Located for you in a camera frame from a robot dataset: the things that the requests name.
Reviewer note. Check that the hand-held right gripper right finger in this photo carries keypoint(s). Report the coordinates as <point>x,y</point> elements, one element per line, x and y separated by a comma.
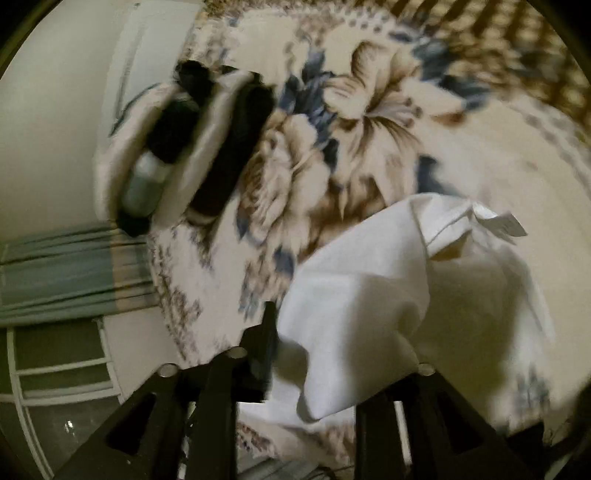
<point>378,438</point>

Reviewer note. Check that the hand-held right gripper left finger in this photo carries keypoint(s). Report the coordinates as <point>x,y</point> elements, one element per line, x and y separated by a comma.
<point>258,355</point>

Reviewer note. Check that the white t-shirt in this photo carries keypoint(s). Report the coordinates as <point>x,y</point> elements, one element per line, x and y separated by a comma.
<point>369,300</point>

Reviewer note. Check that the white framed window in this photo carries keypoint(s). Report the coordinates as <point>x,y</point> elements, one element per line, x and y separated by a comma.
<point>55,369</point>

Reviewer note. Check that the grey-green curtain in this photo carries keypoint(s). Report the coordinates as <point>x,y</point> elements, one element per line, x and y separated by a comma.
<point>69,277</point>

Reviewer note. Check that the white folded garment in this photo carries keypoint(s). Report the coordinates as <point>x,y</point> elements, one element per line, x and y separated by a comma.
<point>207,138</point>

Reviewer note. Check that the bed with floral sheet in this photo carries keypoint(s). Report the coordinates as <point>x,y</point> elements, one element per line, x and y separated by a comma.
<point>369,115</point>

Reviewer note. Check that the white headboard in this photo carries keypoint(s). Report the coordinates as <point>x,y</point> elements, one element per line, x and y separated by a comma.
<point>152,46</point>

